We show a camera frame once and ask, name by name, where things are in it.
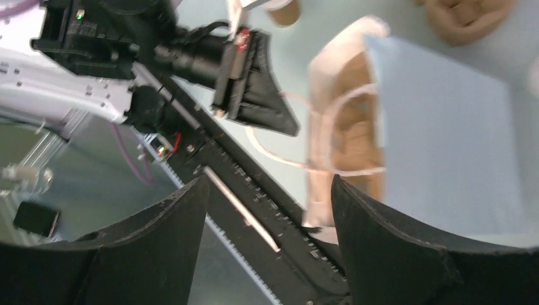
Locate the brown cardboard cup carrier tray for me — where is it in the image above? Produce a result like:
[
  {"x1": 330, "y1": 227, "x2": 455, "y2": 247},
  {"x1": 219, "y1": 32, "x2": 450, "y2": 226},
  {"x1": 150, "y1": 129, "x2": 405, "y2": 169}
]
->
[{"x1": 330, "y1": 52, "x2": 386, "y2": 201}]

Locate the brown cardboard cup carrier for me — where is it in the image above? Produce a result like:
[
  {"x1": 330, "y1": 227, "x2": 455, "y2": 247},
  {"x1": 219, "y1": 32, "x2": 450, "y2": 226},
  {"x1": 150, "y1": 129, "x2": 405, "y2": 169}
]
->
[{"x1": 414, "y1": 0, "x2": 516, "y2": 46}]

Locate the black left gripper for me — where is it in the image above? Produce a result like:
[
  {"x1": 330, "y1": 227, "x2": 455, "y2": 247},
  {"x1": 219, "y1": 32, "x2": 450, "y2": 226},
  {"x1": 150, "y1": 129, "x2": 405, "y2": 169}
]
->
[{"x1": 155, "y1": 23, "x2": 300, "y2": 137}]

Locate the brown paper coffee cup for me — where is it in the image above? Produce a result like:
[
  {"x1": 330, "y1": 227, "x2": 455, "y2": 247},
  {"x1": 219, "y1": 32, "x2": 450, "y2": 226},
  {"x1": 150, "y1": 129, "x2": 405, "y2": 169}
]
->
[{"x1": 262, "y1": 0, "x2": 301, "y2": 27}]

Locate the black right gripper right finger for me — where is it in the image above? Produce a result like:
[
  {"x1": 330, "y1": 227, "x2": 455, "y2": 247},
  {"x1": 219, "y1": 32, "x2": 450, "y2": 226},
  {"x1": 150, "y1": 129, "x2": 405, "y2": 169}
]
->
[{"x1": 331, "y1": 176, "x2": 538, "y2": 304}]

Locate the white paper bag with handles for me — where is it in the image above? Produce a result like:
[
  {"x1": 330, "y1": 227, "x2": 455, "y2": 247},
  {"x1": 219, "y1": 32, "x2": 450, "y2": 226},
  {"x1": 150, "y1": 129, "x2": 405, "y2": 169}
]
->
[{"x1": 244, "y1": 16, "x2": 390, "y2": 245}]

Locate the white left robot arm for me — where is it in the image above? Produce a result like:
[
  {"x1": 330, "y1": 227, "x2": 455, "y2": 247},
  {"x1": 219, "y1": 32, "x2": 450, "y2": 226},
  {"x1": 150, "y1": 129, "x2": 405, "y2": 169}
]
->
[{"x1": 1, "y1": 1, "x2": 299, "y2": 136}]

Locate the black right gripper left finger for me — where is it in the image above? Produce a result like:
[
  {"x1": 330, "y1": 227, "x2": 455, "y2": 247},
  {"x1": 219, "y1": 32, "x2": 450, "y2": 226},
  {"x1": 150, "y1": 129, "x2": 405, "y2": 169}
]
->
[{"x1": 1, "y1": 177, "x2": 209, "y2": 305}]

